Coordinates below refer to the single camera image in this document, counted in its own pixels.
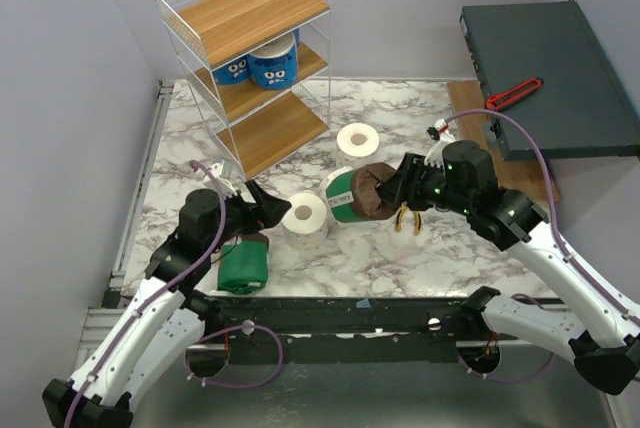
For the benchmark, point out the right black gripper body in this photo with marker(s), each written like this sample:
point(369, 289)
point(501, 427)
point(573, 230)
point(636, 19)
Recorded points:
point(409, 180)

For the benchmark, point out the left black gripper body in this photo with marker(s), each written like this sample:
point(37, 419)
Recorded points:
point(239, 217)

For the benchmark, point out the brown paper roll green base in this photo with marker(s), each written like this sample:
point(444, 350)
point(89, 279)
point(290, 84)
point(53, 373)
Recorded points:
point(351, 197)

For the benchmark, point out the blue cartoon-face paper roll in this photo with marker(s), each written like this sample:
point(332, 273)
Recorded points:
point(232, 73)

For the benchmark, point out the blue-bottom paper roll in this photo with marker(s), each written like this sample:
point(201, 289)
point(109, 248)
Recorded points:
point(274, 66)

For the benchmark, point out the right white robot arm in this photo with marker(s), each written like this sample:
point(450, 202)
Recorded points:
point(599, 336)

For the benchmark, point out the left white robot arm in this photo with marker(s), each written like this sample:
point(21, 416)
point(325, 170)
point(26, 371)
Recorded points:
point(166, 315)

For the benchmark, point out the wooden board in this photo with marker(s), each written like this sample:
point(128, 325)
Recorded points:
point(474, 124)

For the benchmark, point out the pink dotted paper roll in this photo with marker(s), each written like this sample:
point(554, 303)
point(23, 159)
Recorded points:
point(333, 175)

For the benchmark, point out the green wrapped brown paper roll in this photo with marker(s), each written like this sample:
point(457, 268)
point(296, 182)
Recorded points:
point(243, 267)

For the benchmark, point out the plain white bottom paper roll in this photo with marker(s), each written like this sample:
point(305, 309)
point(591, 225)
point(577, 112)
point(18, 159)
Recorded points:
point(357, 144)

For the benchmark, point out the red black utility knife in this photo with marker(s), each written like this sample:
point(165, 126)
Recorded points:
point(502, 101)

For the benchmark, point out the dark grey flat metal box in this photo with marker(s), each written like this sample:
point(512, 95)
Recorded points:
point(582, 109)

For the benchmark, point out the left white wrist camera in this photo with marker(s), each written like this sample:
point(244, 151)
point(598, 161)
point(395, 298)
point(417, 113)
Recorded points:
point(228, 176)

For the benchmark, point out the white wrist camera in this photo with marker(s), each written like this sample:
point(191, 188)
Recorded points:
point(228, 176)
point(440, 133)

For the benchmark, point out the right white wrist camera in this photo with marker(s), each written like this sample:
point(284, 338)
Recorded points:
point(440, 133)

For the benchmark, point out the black metal base rail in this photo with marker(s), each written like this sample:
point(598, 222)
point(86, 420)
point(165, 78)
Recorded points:
point(262, 331)

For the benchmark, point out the white wire wooden shelf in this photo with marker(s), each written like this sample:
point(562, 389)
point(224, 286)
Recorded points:
point(251, 126)

